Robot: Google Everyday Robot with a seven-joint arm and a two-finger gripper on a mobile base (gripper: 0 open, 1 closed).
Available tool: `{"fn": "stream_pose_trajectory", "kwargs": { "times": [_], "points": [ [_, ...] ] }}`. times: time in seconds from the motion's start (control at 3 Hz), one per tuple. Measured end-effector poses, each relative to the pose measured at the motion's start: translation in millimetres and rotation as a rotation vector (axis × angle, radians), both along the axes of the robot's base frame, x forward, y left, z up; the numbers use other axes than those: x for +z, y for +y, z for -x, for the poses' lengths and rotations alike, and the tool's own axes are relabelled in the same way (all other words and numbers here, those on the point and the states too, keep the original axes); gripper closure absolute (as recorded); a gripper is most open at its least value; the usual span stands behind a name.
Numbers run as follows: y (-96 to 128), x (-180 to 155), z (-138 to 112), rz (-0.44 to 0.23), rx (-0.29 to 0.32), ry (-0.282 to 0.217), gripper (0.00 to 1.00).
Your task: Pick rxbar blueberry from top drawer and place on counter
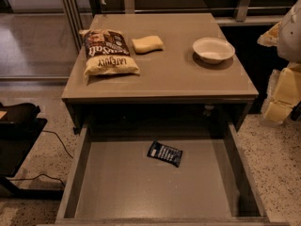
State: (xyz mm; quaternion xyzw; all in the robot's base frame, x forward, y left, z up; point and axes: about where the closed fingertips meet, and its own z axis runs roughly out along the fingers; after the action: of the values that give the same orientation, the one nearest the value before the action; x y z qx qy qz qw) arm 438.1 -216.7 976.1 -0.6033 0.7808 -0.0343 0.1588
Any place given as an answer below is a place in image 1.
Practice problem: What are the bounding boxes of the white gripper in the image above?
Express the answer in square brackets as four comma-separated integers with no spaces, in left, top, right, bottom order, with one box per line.
[257,23,301,123]

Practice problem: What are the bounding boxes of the dark blue rxbar wrapper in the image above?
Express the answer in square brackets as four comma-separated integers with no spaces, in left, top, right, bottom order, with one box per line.
[147,141,182,168]

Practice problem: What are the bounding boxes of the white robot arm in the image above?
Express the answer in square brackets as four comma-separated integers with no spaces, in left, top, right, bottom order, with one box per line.
[257,0,301,124]

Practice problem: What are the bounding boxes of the grey cabinet with counter top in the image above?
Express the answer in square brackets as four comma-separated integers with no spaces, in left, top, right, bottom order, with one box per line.
[62,13,258,128]

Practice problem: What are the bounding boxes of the open grey top drawer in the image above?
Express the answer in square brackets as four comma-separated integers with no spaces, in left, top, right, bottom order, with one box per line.
[40,123,290,226]

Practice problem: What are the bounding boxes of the white bowl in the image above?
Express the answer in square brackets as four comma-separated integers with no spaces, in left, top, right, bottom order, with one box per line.
[192,38,235,64]

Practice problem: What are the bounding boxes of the yellow sponge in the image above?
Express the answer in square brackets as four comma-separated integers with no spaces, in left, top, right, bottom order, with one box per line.
[132,36,164,54]

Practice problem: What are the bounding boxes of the Late July chips bag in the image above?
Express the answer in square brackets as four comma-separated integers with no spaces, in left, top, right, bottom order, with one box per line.
[80,29,139,78]

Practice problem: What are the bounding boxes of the black equipment on stand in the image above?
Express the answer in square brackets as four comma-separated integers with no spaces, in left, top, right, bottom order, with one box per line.
[0,103,63,201]

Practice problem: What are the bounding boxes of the metal railing frame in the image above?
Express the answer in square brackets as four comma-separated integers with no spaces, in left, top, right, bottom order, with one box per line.
[61,0,297,48]

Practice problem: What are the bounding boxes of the black floor cable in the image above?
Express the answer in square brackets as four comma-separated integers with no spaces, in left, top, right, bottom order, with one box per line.
[8,129,74,187]

